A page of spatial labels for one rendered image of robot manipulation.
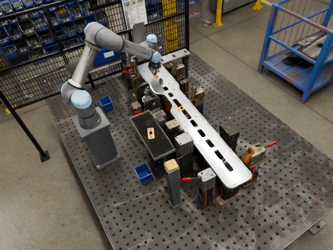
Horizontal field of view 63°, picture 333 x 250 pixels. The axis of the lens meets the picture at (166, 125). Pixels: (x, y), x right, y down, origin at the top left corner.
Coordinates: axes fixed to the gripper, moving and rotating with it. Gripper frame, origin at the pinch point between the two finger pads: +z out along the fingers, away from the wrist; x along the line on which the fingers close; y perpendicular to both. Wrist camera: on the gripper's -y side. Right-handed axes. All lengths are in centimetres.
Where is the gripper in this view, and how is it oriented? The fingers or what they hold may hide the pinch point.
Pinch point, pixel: (154, 72)
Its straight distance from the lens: 231.0
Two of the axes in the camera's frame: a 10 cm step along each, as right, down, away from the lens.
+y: 4.6, 6.7, -5.9
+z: 0.5, 6.4, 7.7
